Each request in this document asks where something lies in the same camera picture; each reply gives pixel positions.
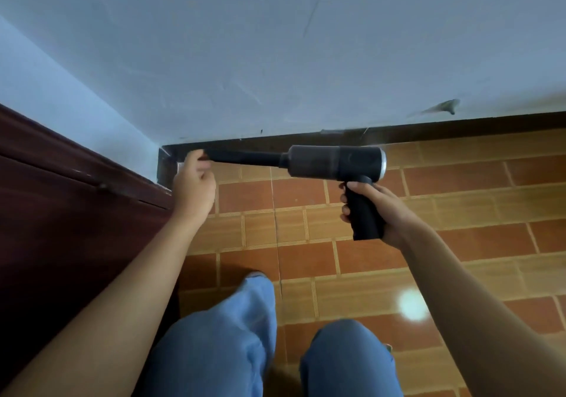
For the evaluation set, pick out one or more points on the person's right hand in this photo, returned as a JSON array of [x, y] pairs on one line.
[[385, 213]]

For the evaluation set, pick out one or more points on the person's left hand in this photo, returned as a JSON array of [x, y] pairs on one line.
[[193, 189]]

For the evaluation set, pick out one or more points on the person's left fingers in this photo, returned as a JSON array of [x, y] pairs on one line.
[[200, 160]]

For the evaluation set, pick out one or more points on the person's right thumb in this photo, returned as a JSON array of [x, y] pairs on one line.
[[369, 191]]

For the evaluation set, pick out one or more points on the black handheld vacuum cleaner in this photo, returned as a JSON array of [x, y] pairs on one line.
[[336, 164]]

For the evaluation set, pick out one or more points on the person's right forearm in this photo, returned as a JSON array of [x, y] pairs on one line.
[[482, 317]]

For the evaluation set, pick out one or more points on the person's left forearm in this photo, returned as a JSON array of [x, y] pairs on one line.
[[101, 309]]

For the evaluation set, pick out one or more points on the black skirting board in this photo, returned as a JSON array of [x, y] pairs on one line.
[[353, 136]]

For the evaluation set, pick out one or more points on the dark red wooden door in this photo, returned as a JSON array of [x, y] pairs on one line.
[[66, 242]]

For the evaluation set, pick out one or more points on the blue jeans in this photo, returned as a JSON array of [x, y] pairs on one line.
[[247, 343]]

